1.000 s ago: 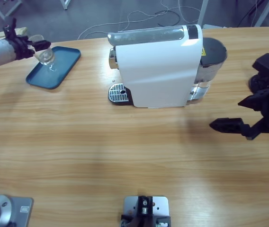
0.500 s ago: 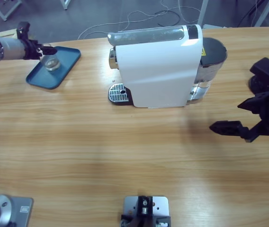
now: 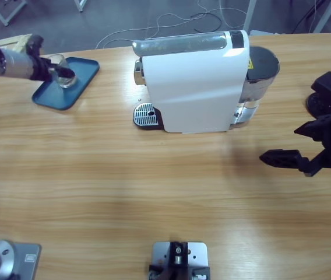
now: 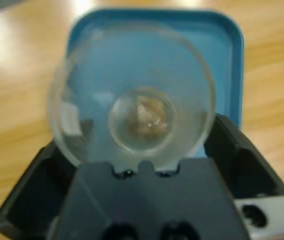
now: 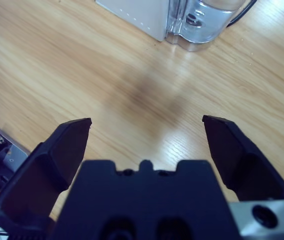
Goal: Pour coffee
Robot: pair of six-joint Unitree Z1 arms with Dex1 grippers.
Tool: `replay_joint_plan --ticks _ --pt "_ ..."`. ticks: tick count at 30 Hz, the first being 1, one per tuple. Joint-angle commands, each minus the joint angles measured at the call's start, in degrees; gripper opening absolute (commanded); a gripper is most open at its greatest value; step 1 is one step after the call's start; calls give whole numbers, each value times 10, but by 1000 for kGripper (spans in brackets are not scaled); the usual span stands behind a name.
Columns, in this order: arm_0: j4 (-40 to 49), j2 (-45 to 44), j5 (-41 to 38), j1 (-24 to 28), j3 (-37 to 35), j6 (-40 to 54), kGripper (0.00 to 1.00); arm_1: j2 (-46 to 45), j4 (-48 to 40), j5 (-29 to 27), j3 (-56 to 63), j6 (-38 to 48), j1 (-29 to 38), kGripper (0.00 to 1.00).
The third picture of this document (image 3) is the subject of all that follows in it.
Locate black capsule holder with rods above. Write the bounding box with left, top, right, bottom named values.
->
left=305, top=59, right=331, bottom=117

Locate blue rectangular plastic tray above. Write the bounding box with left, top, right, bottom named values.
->
left=31, top=57, right=101, bottom=111

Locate white metal table frame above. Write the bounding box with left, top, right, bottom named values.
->
left=0, top=0, right=28, bottom=27

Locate black floor cable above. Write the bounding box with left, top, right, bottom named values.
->
left=190, top=12, right=223, bottom=34

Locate grey coffee machine lever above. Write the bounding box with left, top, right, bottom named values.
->
left=132, top=31, right=232, bottom=57

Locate grey base plate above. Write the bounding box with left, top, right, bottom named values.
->
left=9, top=242, right=43, bottom=280

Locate white capsule coffee machine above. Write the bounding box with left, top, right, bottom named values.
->
left=132, top=30, right=251, bottom=135

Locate white metal post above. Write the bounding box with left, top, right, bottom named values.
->
left=242, top=0, right=258, bottom=32
left=312, top=0, right=331, bottom=34

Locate white metal table leg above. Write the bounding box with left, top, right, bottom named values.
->
left=73, top=0, right=89, bottom=13

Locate black drip tray with grate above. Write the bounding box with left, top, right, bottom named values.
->
left=132, top=101, right=163, bottom=130

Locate clear drinking glass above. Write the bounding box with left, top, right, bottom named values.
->
left=47, top=53, right=78, bottom=89

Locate white floor cable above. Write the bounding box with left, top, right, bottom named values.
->
left=95, top=0, right=248, bottom=50

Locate wooden crate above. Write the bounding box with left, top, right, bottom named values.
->
left=0, top=33, right=35, bottom=54

